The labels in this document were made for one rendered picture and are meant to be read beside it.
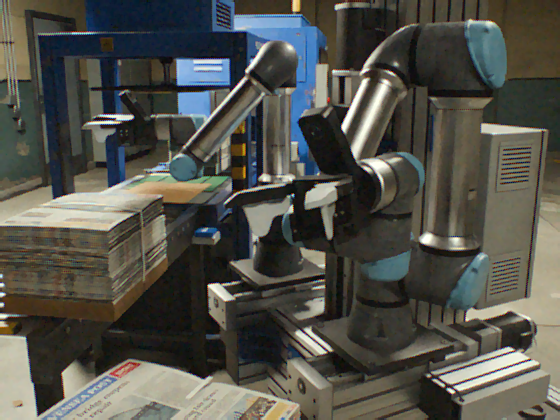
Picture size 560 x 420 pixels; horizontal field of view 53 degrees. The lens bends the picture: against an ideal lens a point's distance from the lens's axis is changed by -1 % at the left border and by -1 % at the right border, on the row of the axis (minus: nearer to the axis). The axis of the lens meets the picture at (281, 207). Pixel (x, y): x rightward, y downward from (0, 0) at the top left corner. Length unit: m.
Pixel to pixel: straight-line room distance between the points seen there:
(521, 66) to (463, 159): 9.16
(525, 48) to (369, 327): 9.21
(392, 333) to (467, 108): 0.47
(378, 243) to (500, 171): 0.71
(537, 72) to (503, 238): 8.77
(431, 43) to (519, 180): 0.62
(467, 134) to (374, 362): 0.47
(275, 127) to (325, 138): 0.97
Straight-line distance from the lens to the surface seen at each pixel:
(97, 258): 1.36
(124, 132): 1.74
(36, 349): 1.41
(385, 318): 1.20
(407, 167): 0.85
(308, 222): 0.70
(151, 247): 1.58
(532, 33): 10.26
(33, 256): 1.44
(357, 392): 1.21
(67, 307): 1.44
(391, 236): 0.85
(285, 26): 4.87
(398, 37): 1.10
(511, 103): 10.19
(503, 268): 1.60
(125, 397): 1.06
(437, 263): 1.10
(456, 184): 1.07
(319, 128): 0.70
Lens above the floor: 1.37
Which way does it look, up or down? 13 degrees down
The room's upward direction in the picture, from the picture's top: straight up
